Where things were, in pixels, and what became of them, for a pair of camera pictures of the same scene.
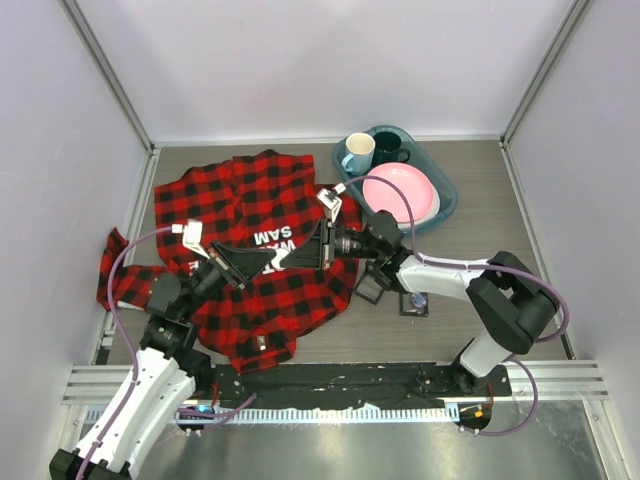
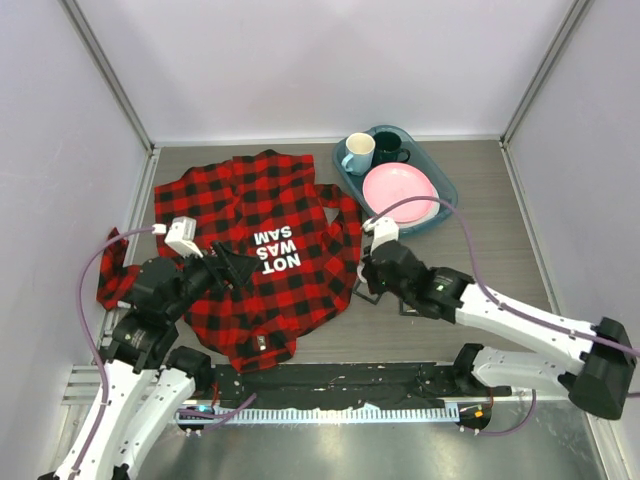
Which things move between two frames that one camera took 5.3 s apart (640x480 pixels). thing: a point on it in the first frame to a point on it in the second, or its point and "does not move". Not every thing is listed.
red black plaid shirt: x=254 y=248 does not move
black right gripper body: x=347 y=244 to x=377 y=284
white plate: x=435 y=207 does not move
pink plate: x=411 y=186 does not move
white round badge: x=280 y=253 to x=362 y=278
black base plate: x=349 y=384 does not move
